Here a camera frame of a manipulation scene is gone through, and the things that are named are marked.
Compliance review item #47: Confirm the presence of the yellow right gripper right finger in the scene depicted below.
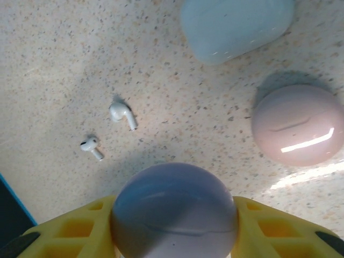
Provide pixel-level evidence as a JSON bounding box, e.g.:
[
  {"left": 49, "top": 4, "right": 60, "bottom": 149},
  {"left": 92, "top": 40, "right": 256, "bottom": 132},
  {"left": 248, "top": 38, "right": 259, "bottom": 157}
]
[{"left": 231, "top": 196, "right": 344, "bottom": 258}]

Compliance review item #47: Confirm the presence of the round purple charging case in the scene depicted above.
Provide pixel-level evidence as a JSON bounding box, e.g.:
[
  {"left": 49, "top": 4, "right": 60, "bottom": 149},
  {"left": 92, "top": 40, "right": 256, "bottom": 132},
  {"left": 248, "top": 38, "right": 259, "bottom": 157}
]
[{"left": 110, "top": 162, "right": 239, "bottom": 258}]

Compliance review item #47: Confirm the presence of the white earbud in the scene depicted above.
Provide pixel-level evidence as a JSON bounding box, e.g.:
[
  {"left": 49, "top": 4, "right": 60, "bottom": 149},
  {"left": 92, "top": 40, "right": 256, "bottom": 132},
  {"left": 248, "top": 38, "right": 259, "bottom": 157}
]
[
  {"left": 109, "top": 102, "right": 138, "bottom": 132},
  {"left": 80, "top": 136, "right": 104, "bottom": 161}
]

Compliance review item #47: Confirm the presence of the round pink charging case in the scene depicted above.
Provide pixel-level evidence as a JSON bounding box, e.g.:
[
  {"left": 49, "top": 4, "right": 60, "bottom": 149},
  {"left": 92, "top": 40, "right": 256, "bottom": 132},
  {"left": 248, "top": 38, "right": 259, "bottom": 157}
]
[{"left": 251, "top": 84, "right": 344, "bottom": 167}]

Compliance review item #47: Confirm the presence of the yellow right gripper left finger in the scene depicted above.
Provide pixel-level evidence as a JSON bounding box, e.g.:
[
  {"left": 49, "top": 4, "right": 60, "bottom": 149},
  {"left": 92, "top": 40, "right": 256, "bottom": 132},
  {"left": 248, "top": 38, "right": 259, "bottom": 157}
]
[{"left": 0, "top": 195, "right": 119, "bottom": 258}]

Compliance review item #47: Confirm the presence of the white rounded rectangular charging case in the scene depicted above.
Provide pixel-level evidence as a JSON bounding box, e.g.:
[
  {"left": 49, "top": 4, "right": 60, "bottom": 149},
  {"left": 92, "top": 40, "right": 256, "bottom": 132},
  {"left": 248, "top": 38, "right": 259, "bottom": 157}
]
[{"left": 179, "top": 0, "right": 295, "bottom": 66}]

